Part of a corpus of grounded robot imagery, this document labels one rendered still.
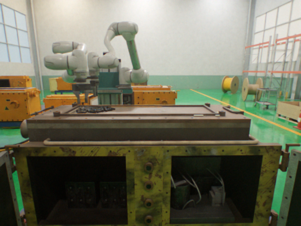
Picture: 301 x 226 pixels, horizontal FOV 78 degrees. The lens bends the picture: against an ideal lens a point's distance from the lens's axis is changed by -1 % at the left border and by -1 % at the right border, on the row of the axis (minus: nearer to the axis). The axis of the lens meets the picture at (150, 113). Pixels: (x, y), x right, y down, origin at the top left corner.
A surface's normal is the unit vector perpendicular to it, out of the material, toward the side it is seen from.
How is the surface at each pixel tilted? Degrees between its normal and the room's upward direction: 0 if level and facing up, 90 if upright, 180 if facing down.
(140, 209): 90
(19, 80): 90
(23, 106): 90
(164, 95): 90
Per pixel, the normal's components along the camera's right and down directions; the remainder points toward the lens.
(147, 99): 0.03, 0.22
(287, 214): -0.89, 0.11
